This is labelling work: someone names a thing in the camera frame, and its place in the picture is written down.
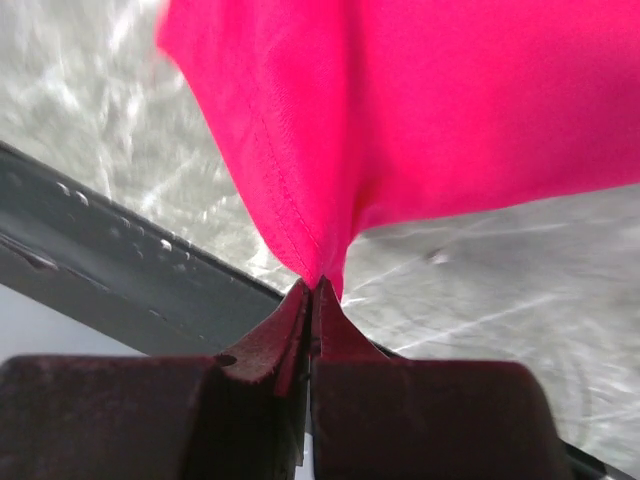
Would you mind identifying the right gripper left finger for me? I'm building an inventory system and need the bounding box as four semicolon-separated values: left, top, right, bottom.
215;281;311;398

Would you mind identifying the magenta t shirt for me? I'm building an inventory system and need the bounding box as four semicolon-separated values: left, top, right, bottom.
157;1;639;290

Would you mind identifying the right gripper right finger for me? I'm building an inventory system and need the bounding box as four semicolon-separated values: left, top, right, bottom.
312;277;389;360

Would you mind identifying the black base beam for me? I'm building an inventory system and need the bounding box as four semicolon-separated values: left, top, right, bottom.
1;146;639;478

